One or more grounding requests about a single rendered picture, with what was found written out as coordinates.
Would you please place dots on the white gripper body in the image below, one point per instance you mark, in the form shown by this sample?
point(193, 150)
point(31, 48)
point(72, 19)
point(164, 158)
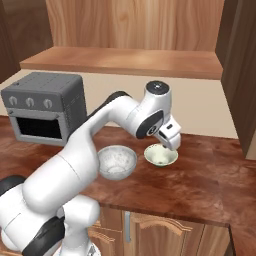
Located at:
point(173, 140)

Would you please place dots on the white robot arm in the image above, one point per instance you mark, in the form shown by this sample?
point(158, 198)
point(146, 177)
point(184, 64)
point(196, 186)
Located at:
point(76, 156)

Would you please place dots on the small pale green bowl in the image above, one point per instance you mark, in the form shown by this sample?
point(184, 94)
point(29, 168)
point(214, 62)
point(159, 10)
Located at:
point(159, 158)

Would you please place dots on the large grey speckled bowl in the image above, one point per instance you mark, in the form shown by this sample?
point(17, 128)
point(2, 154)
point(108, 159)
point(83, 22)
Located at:
point(117, 163)

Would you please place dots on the wooden base cabinet door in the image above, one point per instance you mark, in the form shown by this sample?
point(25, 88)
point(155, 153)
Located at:
point(108, 233)
point(163, 236)
point(215, 241)

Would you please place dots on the grey toaster oven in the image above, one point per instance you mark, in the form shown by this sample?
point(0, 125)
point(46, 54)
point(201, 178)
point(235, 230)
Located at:
point(63, 90)

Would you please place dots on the grey toaster oven knob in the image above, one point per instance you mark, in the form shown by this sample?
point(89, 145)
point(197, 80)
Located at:
point(30, 102)
point(47, 103)
point(13, 100)

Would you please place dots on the toaster oven glass door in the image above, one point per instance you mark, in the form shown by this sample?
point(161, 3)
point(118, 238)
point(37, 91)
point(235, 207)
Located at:
point(37, 128)

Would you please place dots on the wooden wall cabinet door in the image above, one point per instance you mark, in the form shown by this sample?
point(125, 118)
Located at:
point(240, 66)

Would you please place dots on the open wooden wall cabinet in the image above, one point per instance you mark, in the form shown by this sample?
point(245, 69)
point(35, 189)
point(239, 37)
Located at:
point(133, 43)

